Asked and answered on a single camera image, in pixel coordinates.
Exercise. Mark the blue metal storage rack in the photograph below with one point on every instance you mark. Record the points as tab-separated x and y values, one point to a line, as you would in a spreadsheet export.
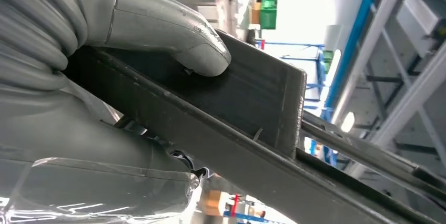
320	72

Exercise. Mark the grey steel frame structure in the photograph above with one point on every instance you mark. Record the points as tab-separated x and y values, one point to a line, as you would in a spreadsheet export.
371	41

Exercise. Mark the brown cardboard box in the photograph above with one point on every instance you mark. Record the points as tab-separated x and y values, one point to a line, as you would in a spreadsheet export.
213	203
255	13

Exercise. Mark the green plastic crate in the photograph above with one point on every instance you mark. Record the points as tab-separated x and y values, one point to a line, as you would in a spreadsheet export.
268	13

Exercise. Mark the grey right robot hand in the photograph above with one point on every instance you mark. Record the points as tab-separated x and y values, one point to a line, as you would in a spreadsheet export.
156	24

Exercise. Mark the blue overhead pipe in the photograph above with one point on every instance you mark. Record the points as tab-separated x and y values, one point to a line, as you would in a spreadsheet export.
353	41

